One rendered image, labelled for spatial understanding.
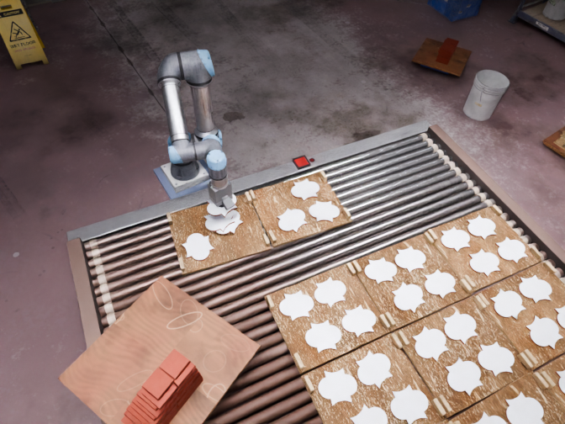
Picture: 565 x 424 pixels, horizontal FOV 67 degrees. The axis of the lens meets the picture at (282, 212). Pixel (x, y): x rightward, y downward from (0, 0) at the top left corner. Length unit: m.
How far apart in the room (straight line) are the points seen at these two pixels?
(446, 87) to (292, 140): 1.78
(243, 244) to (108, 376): 0.77
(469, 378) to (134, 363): 1.24
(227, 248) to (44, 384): 1.46
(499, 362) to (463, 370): 0.15
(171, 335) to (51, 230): 1.99
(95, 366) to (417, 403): 1.16
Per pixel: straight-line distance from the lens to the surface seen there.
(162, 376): 1.45
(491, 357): 1.95
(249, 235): 2.01
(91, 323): 1.91
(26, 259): 3.45
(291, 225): 2.03
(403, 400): 1.77
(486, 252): 2.20
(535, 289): 2.19
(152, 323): 1.74
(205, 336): 1.68
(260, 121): 4.01
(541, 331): 2.10
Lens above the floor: 2.59
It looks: 52 degrees down
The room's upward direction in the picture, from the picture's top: 3 degrees clockwise
